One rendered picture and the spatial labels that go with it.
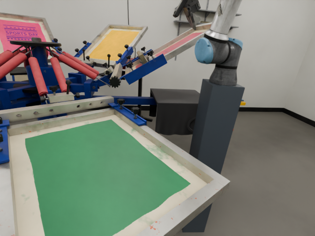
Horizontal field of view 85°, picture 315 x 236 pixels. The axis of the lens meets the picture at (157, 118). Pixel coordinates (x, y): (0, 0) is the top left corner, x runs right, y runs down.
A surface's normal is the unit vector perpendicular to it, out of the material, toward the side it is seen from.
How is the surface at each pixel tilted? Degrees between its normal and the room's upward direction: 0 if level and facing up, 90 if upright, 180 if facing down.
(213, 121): 90
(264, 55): 90
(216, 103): 90
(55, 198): 0
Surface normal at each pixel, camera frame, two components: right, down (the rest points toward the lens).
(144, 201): 0.07, -0.91
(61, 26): 0.16, 0.41
